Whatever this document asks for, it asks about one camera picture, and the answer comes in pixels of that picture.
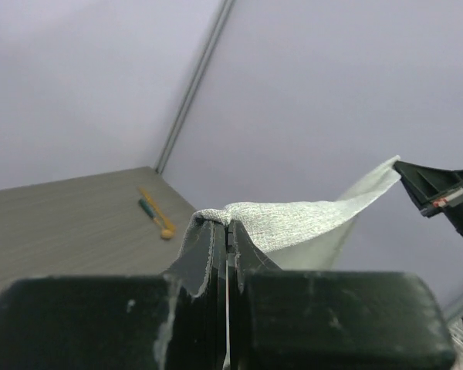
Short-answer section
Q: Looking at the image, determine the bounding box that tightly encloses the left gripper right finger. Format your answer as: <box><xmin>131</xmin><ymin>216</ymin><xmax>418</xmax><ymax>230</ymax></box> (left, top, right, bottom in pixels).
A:
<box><xmin>226</xmin><ymin>220</ymin><xmax>280</xmax><ymax>369</ymax></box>

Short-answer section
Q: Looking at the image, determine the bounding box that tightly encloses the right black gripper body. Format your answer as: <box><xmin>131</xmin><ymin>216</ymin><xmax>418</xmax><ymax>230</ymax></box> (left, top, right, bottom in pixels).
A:
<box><xmin>421</xmin><ymin>187</ymin><xmax>463</xmax><ymax>239</ymax></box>

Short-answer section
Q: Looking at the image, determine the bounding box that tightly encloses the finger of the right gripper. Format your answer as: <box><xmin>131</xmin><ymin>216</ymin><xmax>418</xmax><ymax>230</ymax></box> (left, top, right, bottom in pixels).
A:
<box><xmin>393</xmin><ymin>161</ymin><xmax>463</xmax><ymax>212</ymax></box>

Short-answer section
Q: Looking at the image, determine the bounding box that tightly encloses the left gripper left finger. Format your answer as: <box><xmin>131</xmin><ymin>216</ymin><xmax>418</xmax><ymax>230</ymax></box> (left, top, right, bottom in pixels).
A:
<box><xmin>158</xmin><ymin>221</ymin><xmax>226</xmax><ymax>369</ymax></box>

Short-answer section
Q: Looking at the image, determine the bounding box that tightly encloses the grey cloth napkin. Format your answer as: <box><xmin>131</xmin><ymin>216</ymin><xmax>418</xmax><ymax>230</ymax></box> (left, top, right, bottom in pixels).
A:
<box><xmin>177</xmin><ymin>156</ymin><xmax>400</xmax><ymax>270</ymax></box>

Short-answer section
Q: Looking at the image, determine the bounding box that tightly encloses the yellow wooden knife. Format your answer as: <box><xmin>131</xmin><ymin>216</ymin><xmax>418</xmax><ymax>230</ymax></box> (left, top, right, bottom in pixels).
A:
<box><xmin>138</xmin><ymin>187</ymin><xmax>176</xmax><ymax>235</ymax></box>

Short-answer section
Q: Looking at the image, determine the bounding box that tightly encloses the green handled wooden spoon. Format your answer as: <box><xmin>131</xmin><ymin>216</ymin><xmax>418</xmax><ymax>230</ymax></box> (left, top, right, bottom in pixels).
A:
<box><xmin>138</xmin><ymin>199</ymin><xmax>174</xmax><ymax>240</ymax></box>

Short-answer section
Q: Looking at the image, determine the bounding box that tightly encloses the right aluminium frame post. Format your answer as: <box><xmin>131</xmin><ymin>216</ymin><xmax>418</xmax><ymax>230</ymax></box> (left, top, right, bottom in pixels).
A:
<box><xmin>154</xmin><ymin>0</ymin><xmax>235</xmax><ymax>175</ymax></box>

